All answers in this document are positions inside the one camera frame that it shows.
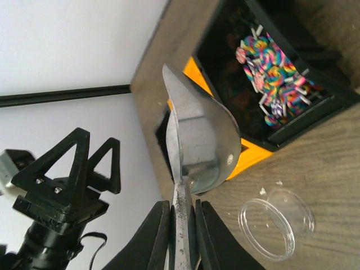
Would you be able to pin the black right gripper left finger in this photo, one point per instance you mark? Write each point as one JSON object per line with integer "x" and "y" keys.
{"x": 147, "y": 249}

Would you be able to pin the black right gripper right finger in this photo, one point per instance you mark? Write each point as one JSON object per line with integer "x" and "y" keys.
{"x": 217, "y": 246}

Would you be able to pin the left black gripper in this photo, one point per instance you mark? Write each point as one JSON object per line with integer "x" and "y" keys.
{"x": 42, "y": 236}

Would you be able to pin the metal scoop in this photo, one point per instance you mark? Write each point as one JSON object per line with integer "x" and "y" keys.
{"x": 183, "y": 246}

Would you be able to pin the black bin with star candies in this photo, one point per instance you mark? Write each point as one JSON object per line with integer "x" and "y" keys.
{"x": 160, "y": 133}

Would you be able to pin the clear plastic jar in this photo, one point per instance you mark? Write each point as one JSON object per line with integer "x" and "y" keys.
{"x": 277, "y": 226}

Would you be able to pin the yellow bin with lollipops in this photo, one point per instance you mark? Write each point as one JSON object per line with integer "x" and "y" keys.
{"x": 202, "y": 137}

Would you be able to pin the black bin with swirl lollipops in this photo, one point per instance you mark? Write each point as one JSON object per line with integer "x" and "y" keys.
{"x": 259, "y": 60}

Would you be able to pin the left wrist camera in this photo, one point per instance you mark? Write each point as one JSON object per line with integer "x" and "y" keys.
{"x": 13, "y": 161}

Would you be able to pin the black aluminium frame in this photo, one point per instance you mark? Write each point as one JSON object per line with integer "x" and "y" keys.
{"x": 56, "y": 96}

